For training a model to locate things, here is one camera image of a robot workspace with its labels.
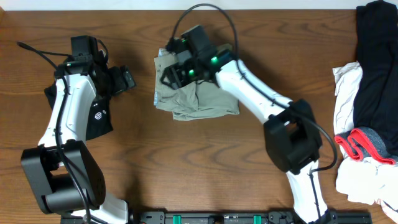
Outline khaki green shorts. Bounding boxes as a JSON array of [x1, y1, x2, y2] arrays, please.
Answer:
[[154, 48, 239, 121]]

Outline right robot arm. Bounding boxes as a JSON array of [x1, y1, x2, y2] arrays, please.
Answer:
[[160, 25, 328, 223]]

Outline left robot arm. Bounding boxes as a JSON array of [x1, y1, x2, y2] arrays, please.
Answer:
[[21, 35, 136, 223]]

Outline black folded polo shirt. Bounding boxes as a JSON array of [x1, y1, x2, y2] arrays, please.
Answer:
[[44, 82, 113, 143]]

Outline grey garment with red trim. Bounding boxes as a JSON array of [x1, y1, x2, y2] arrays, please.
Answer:
[[334, 127, 397, 165]]

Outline black garment at right edge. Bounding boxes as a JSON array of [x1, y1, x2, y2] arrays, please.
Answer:
[[353, 1, 397, 154]]

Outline white crumpled garment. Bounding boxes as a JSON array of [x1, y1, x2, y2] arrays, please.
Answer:
[[333, 62, 397, 223]]

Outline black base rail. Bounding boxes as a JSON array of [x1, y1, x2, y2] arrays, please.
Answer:
[[60, 208, 373, 224]]

